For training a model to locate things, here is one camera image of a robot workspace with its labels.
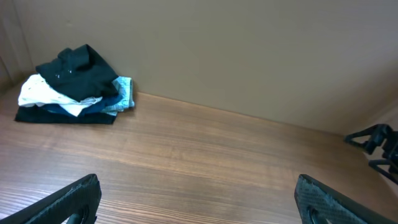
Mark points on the black folded garment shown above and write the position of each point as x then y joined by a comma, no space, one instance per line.
36,114

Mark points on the navy blue garment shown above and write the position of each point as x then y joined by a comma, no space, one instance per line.
89,106

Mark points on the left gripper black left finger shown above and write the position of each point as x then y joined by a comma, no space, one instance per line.
76,203

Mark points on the black t-shirt with logo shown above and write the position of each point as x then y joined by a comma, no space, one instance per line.
79,74

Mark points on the white garment on pile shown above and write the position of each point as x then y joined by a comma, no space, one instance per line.
36,92

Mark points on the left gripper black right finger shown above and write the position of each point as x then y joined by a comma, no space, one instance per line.
318,203

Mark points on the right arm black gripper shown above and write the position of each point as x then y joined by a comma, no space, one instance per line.
376,135

